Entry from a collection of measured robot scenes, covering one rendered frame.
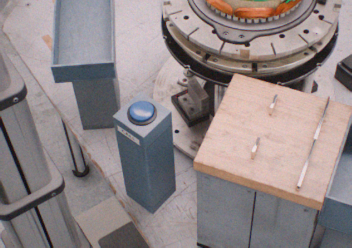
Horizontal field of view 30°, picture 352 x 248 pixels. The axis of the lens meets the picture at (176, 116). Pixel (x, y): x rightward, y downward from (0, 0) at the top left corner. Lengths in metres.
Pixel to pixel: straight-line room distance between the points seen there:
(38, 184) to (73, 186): 1.10
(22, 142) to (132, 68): 0.51
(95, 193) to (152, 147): 1.14
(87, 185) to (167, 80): 0.89
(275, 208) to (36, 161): 0.39
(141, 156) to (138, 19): 0.56
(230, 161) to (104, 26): 0.40
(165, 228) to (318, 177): 0.38
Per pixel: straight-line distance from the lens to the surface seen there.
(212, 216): 1.13
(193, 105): 1.35
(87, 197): 2.23
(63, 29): 1.26
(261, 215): 1.07
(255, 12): 1.12
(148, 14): 1.62
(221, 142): 1.02
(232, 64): 1.13
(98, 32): 1.24
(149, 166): 1.14
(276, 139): 1.03
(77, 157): 2.18
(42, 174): 1.15
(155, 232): 1.26
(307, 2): 1.18
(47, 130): 2.42
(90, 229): 1.88
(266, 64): 1.13
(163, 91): 1.43
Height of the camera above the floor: 1.90
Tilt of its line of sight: 52 degrees down
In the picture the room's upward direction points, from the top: 3 degrees counter-clockwise
